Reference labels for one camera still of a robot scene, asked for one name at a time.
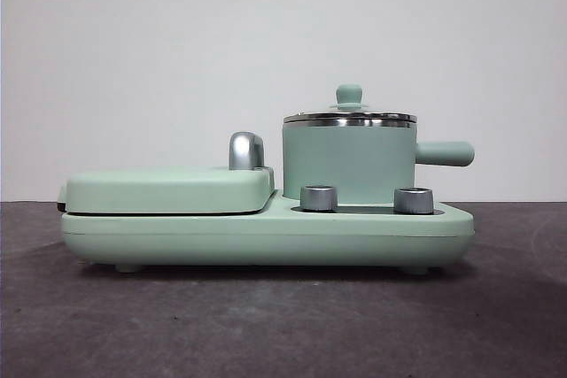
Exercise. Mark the green breakfast maker base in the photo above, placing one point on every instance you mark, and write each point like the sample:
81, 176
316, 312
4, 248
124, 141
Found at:
266, 236

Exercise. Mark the silver control knob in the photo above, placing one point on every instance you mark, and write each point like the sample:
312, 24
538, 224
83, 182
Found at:
318, 198
413, 200

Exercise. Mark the glass lid with green knob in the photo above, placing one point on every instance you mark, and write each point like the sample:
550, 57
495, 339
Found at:
349, 94

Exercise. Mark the green hinged griddle cover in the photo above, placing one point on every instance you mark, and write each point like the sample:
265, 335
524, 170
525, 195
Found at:
164, 190

